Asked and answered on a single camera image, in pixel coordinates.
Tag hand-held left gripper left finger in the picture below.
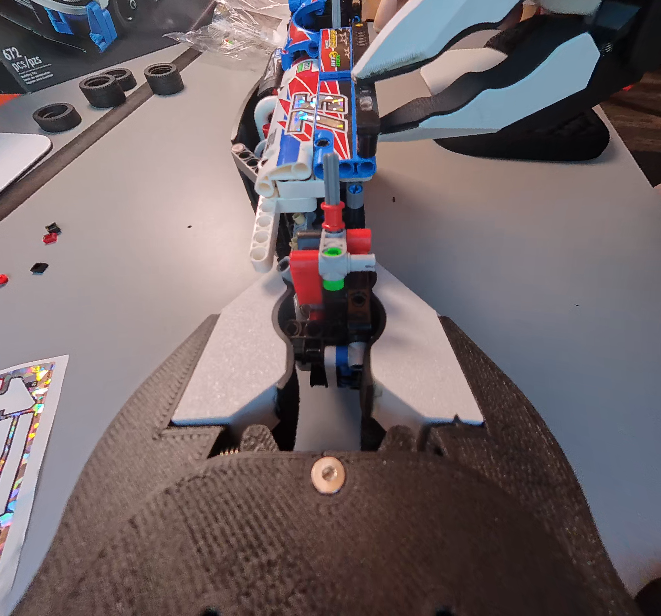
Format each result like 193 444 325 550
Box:
170 270 297 439

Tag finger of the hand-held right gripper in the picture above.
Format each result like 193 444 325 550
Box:
351 0 630 81
378 28 605 143

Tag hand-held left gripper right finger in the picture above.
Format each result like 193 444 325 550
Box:
360 259 487 453

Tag blue white lego race car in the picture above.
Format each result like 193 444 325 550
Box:
230 0 383 390

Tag lego set cardboard box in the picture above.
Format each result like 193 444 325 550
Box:
0 0 218 95

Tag crumpled clear plastic bags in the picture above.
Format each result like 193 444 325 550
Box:
165 0 367 62

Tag holographic sticker sheet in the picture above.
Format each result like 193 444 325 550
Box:
0 354 69 583

